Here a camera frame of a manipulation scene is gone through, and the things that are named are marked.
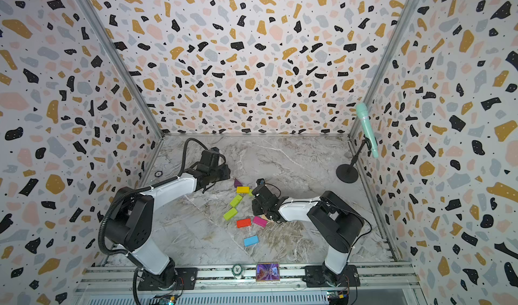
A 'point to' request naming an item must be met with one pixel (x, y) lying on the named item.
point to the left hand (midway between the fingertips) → (234, 169)
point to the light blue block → (251, 241)
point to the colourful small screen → (267, 271)
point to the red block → (244, 223)
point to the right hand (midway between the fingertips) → (259, 203)
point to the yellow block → (243, 189)
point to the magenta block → (260, 221)
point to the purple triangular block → (237, 183)
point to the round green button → (237, 269)
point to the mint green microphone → (362, 111)
